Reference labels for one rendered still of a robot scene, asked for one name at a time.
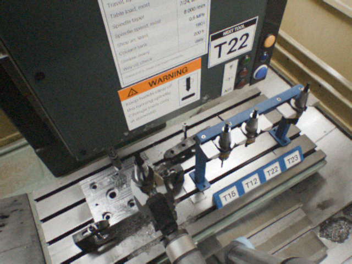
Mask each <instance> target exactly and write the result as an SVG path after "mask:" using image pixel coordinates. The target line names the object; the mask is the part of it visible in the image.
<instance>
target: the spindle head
mask: <svg viewBox="0 0 352 264"><path fill-rule="evenodd" d="M267 3H268V0H210V19H209V31H208V50H209V40H210V34H212V33H215V32H217V31H220V30H224V29H226V28H228V27H230V26H233V25H235V24H238V23H242V22H244V21H246V20H248V19H251V18H253V17H256V16H258V20H257V23H256V29H255V34H254V40H253V43H252V49H251V50H249V51H247V52H244V53H243V54H240V55H238V56H236V57H233V58H230V59H228V60H225V61H223V62H222V63H219V64H217V65H214V66H212V67H209V68H208V51H207V54H204V55H201V56H199V57H196V58H193V59H191V60H189V61H188V62H185V63H182V64H180V65H176V66H174V67H172V68H169V69H166V70H165V71H162V72H160V73H157V74H155V75H152V76H149V77H147V78H145V79H143V80H140V81H138V82H135V83H133V84H130V85H127V86H125V87H121V84H120V80H119V76H118V72H117V67H116V64H115V60H114V59H113V54H112V50H111V47H110V43H109V39H108V35H107V31H106V28H105V25H104V22H103V17H102V14H101V9H100V5H99V4H98V0H0V45H1V46H2V47H3V49H4V51H5V52H6V54H7V56H9V58H10V60H11V61H12V63H13V64H14V66H15V68H16V69H17V71H18V72H19V74H20V76H21V77H22V79H24V81H25V83H26V85H27V86H28V88H29V90H31V92H32V94H33V96H34V97H35V98H36V101H37V102H38V103H39V105H40V106H41V108H42V110H43V111H44V113H45V114H46V116H47V118H48V119H49V121H50V122H51V124H52V126H54V128H55V130H56V131H57V133H58V135H59V137H60V138H61V139H62V140H63V142H64V144H65V146H66V147H67V149H68V150H69V152H70V153H71V155H72V156H74V157H75V158H76V160H77V162H80V161H82V160H84V159H86V158H88V157H91V156H93V155H96V154H98V153H100V152H101V151H103V150H106V149H108V148H110V147H112V146H115V145H117V144H119V143H120V142H123V141H125V140H127V139H129V138H132V137H135V136H137V135H139V134H140V133H143V132H145V131H147V130H150V129H152V128H154V127H156V126H158V125H161V124H162V123H164V122H166V121H169V120H171V119H173V118H175V117H178V116H180V115H181V114H183V113H186V112H188V111H190V110H192V109H195V108H197V107H199V106H201V105H203V104H205V103H207V102H210V101H212V100H215V99H217V98H219V97H220V96H221V92H222V82H223V77H224V67H225V65H226V64H228V63H230V62H233V61H234V60H237V59H238V64H237V68H236V75H235V82H234V89H233V91H234V90H236V84H237V83H238V81H240V80H242V79H246V85H247V84H249V82H250V80H251V75H252V70H253V66H254V61H255V57H256V51H257V47H258V46H259V40H260V35H261V30H262V24H263V19H264V17H265V14H266V9H267ZM248 54H250V55H251V56H252V60H251V62H250V63H249V64H248V65H247V66H245V67H248V68H249V72H248V74H247V76H246V77H244V78H238V73H239V71H240V69H243V68H244V67H242V66H240V60H241V59H242V58H243V57H244V56H245V55H248ZM200 57H201V77H200V99H199V100H197V101H194V102H192V103H190V104H186V105H185V106H184V107H182V108H179V109H176V110H174V111H172V112H170V113H167V114H165V115H164V116H161V117H159V118H157V119H154V120H152V121H150V122H147V123H145V124H144V125H142V126H139V127H137V128H135V129H133V130H129V128H128V124H127V120H126V117H125V113H124V110H123V106H122V103H121V101H120V98H119V93H118V91H120V90H123V89H126V87H129V86H132V85H135V84H137V83H139V82H142V81H145V80H147V79H149V78H151V77H153V76H156V75H159V74H162V73H164V72H167V71H169V70H171V69H173V68H176V67H179V66H181V65H183V64H186V63H189V62H192V61H193V60H194V59H198V58H200Z"/></svg>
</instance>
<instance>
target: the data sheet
mask: <svg viewBox="0 0 352 264"><path fill-rule="evenodd" d="M98 4H99V5H100V9H101V14H102V17H103V22H104V26H105V28H106V31H107V35H108V39H109V43H110V47H111V50H112V54H113V59H114V60H115V65H116V67H117V72H118V76H119V80H120V84H121V87H125V86H127V85H130V84H133V83H135V82H138V81H140V80H143V79H145V78H147V77H149V76H152V75H155V74H157V73H160V72H163V71H165V70H166V69H169V68H172V67H174V66H176V65H180V64H182V63H185V62H188V61H189V60H191V59H193V58H196V57H199V56H201V55H204V54H207V51H208V31H209V19H210V0H98Z"/></svg>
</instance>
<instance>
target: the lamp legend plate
mask: <svg viewBox="0 0 352 264"><path fill-rule="evenodd" d="M237 64H238V59H237V60H234V61H233V62H230V63H228V64H226V65H225V67H224V77H223V82H222V92H221V96H223V95H225V94H228V93H230V92H232V91H233V89H234V82H235V75H236V71H237Z"/></svg>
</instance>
